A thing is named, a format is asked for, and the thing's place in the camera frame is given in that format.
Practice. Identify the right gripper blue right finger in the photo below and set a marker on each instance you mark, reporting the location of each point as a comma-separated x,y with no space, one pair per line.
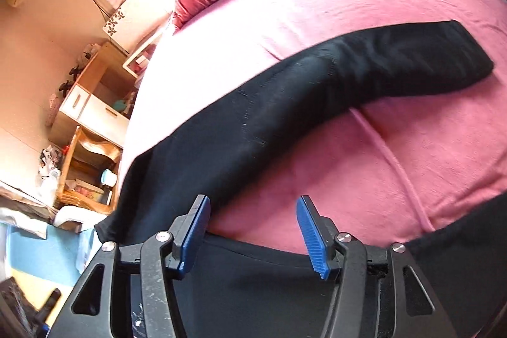
377,292

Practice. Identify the white bedside table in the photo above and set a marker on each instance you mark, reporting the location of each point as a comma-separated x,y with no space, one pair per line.
138,60

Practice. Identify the wooden side shelf table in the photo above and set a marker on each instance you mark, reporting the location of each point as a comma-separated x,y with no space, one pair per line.
85,160

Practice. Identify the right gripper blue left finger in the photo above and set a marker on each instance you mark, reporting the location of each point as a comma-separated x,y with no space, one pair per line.
100,302

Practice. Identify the black pants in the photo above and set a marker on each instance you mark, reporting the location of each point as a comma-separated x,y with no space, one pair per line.
239,290

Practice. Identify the wooden desk cabinet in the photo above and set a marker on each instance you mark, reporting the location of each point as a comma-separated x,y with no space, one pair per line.
89,103

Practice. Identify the light blue cup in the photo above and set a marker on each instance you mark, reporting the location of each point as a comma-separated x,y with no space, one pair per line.
108,178

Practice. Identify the pink bed sheet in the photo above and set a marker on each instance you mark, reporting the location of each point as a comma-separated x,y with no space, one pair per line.
389,114

